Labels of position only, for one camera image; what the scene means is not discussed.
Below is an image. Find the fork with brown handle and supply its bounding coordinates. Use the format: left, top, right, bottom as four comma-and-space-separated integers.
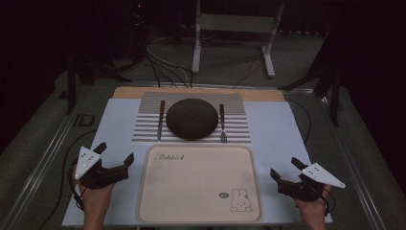
218, 103, 229, 144

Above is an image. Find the black rectangular floor frame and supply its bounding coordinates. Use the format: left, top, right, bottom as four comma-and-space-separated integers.
73, 113, 96, 128

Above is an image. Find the grey metal stand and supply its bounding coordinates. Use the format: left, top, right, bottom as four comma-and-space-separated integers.
191, 0, 286, 79

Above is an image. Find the left hand-held gripper cable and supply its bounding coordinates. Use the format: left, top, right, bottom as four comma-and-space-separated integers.
67, 162, 86, 213

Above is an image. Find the black tripod stand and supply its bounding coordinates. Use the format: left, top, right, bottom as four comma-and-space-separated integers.
64, 54, 133, 116
277, 47, 342, 127

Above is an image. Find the metal floor rail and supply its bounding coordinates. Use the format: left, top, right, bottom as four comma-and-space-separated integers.
281, 85, 389, 230
0, 83, 97, 230

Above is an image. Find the knife with brown handle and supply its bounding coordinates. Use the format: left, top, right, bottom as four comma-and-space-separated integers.
156, 100, 167, 143

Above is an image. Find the bundle of floor cables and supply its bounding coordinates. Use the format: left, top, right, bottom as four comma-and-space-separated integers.
145, 36, 194, 89

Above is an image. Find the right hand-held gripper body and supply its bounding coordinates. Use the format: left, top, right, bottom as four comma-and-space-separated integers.
277, 162, 347, 203

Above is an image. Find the beige tray with rabbit print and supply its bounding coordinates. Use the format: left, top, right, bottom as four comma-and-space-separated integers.
136, 144, 263, 224

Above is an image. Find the dark round plate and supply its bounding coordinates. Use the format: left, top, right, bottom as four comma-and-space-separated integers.
165, 98, 219, 141

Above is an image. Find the person's right hand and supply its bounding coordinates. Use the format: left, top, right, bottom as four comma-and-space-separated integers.
293, 173, 333, 222

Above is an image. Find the right hand-held gripper cable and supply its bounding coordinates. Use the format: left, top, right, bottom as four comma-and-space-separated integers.
320, 187, 337, 216

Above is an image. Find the person's left hand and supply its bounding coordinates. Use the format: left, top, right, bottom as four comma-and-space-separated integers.
72, 164, 117, 219

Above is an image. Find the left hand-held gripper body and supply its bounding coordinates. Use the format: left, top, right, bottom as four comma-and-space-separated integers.
74, 146, 130, 190

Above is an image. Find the grey striped placemat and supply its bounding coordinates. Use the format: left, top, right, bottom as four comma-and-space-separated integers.
131, 91, 252, 144

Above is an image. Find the black cable on floor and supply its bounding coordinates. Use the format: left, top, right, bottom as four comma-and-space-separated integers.
284, 98, 313, 146
37, 128, 98, 230

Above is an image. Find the hand-held gripper cable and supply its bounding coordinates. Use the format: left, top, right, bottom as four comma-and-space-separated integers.
67, 162, 86, 213
320, 187, 337, 216

